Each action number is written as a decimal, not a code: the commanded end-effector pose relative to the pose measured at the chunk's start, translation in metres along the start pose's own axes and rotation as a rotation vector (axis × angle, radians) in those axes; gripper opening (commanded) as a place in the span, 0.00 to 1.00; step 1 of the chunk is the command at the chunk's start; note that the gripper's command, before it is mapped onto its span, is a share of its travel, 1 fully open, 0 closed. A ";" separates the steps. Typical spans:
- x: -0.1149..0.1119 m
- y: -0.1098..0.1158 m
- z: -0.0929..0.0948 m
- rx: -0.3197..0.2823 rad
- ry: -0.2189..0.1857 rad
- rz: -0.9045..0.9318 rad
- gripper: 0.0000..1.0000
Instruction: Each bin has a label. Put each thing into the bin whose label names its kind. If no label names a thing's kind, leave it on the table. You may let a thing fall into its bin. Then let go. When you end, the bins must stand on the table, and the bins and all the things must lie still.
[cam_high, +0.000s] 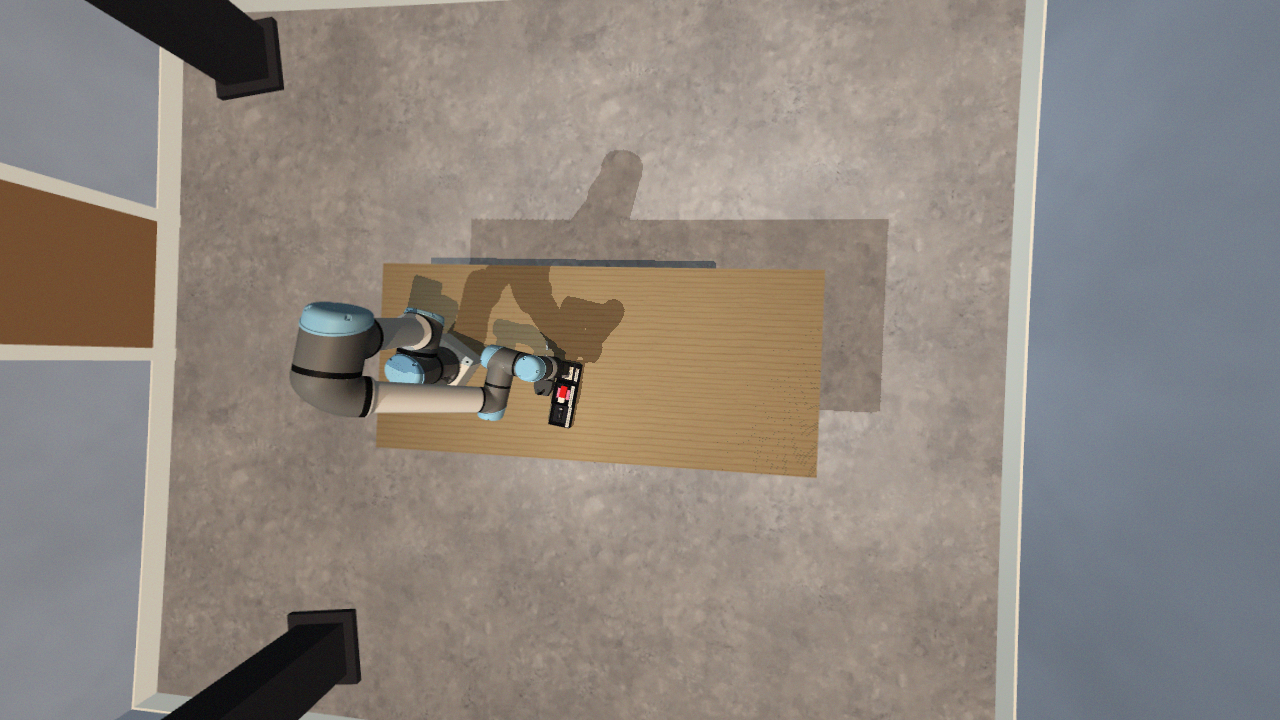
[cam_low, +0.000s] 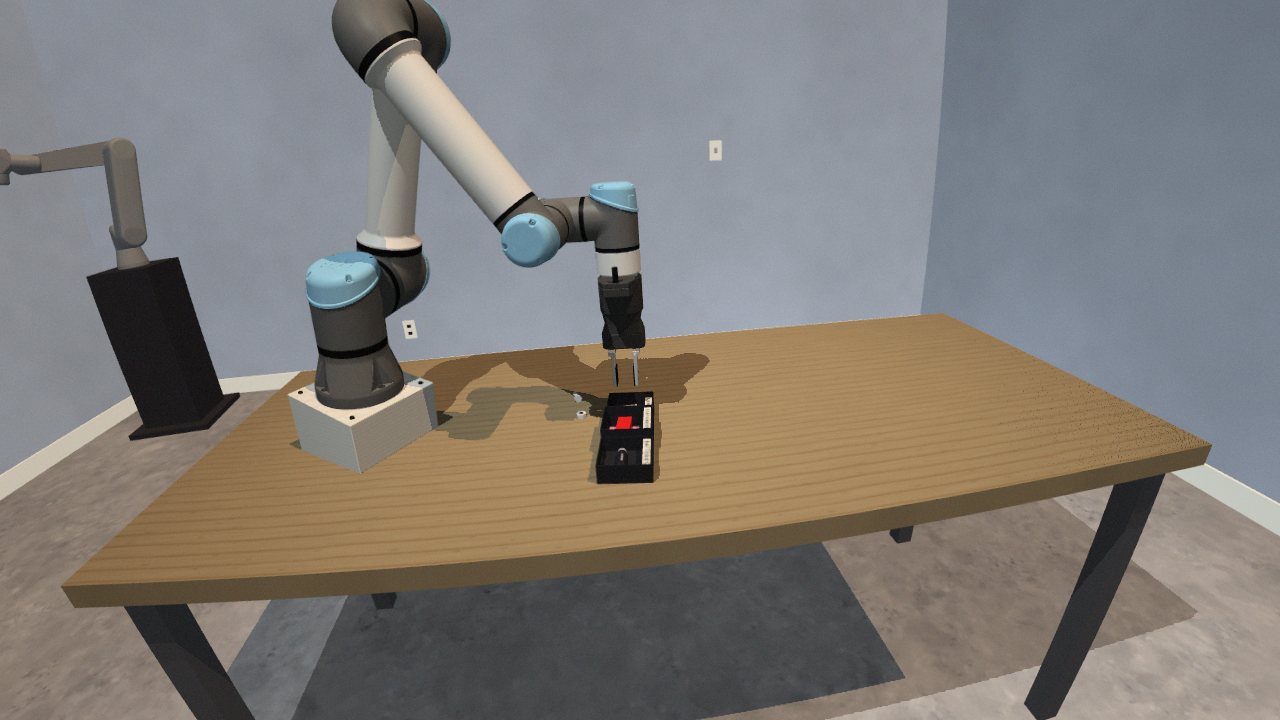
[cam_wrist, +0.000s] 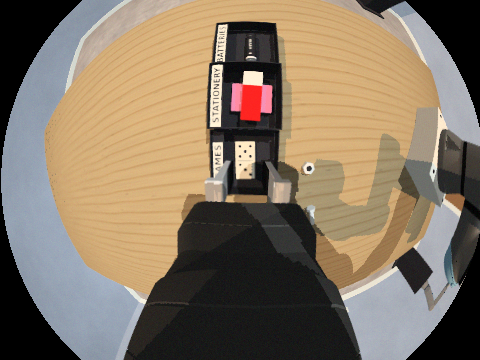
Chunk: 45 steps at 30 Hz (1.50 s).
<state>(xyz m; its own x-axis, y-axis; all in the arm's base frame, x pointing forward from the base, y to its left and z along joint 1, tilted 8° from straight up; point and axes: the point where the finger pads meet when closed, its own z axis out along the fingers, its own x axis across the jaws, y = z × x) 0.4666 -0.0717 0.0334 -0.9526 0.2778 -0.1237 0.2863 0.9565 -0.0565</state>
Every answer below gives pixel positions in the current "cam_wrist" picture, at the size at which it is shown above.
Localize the red and white eraser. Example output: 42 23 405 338
241 71 263 121

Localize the white hex nut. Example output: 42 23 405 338
302 162 315 174

